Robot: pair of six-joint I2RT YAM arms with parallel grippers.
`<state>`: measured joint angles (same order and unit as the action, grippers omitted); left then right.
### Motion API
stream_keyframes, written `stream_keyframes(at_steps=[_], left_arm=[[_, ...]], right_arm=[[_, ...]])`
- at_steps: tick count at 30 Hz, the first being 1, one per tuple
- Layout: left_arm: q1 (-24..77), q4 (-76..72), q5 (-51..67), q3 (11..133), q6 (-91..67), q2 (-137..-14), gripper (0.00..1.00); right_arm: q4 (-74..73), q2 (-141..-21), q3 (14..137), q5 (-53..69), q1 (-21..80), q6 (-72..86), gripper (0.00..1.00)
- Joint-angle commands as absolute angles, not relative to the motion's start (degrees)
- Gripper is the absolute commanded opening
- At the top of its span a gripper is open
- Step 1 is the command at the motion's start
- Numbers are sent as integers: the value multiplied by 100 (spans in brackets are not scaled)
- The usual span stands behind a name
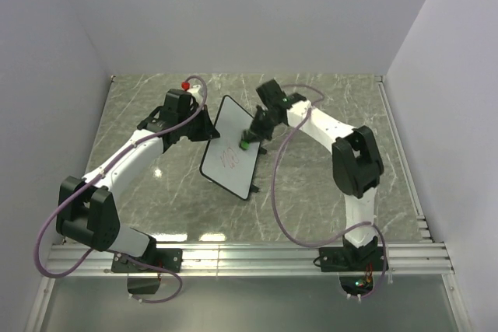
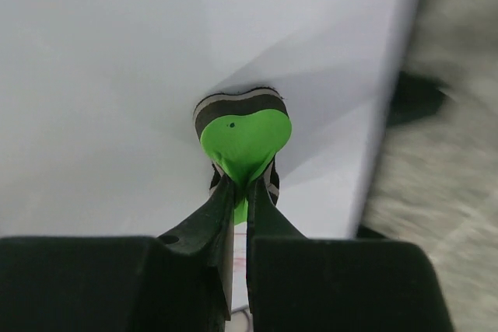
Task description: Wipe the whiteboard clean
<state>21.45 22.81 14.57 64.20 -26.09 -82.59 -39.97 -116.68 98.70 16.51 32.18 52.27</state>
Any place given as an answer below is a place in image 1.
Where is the white board black frame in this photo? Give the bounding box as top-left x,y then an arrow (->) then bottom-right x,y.
199,95 -> 260,201

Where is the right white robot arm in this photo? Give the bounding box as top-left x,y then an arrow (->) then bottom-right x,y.
240,88 -> 384,270

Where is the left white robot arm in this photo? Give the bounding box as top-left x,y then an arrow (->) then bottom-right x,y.
55,103 -> 219,271

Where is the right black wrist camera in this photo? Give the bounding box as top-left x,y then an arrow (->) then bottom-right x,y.
256,79 -> 286,108

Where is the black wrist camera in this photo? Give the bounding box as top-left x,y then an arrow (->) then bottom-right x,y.
160,89 -> 192,119
256,79 -> 286,108

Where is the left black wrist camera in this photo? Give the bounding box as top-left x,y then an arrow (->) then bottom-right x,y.
160,89 -> 192,119

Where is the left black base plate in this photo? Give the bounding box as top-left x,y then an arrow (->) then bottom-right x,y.
111,248 -> 183,274

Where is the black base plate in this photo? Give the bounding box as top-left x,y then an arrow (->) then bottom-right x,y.
314,246 -> 389,272
111,248 -> 183,274

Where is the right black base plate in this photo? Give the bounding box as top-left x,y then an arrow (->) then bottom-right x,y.
314,246 -> 389,272

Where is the aluminium front rail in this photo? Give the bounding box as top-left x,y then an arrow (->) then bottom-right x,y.
45,243 -> 454,278

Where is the aluminium rail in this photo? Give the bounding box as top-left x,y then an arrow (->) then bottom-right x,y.
45,243 -> 454,278
374,75 -> 434,243

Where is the aluminium right side rail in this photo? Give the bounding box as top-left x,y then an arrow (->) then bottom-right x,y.
374,75 -> 434,243

